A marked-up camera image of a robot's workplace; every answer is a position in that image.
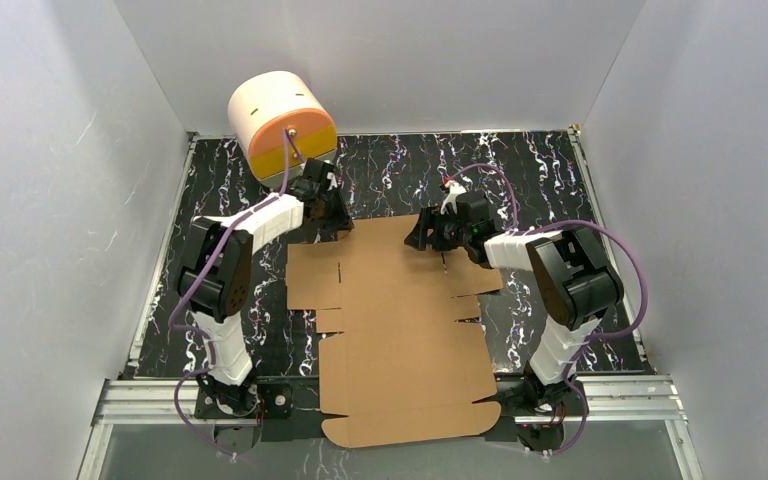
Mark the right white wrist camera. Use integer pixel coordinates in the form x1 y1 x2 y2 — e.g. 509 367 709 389
440 179 466 215

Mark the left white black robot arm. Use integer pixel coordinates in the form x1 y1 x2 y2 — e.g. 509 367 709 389
173 159 353 417

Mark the aluminium front rail frame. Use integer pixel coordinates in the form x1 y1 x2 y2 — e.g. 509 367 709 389
79 374 703 479

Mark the brown cardboard box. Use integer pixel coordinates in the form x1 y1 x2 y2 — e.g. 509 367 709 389
286 215 503 448

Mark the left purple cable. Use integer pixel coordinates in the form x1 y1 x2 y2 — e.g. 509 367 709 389
166 127 306 458

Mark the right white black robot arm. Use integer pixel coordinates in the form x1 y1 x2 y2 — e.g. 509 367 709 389
404 185 624 414

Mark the round white drawer cabinet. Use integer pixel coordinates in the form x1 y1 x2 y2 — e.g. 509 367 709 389
227 71 338 191

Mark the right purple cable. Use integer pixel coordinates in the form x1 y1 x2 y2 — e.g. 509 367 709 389
446 163 650 458

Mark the purple cable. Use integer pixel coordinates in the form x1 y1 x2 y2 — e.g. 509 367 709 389
166 127 306 458
446 163 650 458

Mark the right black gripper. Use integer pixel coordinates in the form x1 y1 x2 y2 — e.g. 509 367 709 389
404 206 471 252

